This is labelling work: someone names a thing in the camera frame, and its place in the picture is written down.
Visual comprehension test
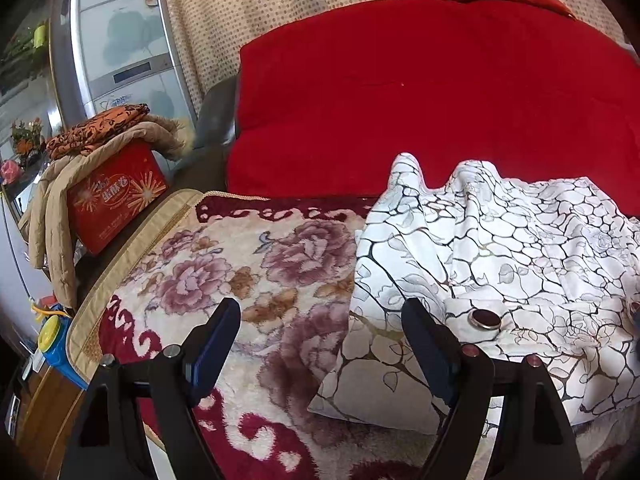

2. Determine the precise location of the dark brown sofa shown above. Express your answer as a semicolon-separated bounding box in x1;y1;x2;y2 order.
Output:
170;77;241;196

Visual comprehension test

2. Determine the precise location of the wooden side table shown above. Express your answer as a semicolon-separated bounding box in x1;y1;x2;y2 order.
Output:
10;360;86;480

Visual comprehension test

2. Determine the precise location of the wooden display cabinet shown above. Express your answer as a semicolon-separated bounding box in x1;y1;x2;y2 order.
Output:
0;10;66;171

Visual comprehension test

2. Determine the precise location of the orange flower bouquet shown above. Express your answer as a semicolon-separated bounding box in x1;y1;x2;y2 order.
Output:
10;117;46;156

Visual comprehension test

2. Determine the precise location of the silver standing air conditioner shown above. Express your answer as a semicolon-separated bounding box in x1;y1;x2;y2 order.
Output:
50;0;198;133

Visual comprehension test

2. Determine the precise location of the orange black patterned cloth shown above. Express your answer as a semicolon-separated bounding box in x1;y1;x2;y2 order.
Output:
45;103;152;158

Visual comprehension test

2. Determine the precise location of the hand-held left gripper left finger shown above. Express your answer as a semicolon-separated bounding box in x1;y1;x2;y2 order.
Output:
60;297;242;480

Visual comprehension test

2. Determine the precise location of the beige padded jacket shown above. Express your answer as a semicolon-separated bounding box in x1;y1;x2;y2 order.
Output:
19;115;196;308

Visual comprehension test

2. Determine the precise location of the blue bottle yellow lid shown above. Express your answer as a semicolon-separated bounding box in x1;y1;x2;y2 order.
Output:
31;302;93;391

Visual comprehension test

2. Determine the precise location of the red cardboard box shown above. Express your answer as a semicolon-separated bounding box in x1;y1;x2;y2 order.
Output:
66;140;168;255

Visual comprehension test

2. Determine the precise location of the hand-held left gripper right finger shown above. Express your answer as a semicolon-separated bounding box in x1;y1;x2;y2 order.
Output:
401;298;585;480

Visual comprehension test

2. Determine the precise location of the beige dotted curtain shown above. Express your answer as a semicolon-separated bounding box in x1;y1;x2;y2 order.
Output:
160;0;631;121

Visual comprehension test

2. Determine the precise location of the red blanket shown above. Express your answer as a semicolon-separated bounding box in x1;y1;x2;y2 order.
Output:
226;0;640;218

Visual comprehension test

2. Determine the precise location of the white crackle-patterned coat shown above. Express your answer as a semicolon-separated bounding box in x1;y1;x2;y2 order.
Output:
307;152;640;436

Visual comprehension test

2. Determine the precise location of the floral plush blanket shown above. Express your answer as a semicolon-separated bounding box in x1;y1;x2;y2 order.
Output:
97;195;640;480

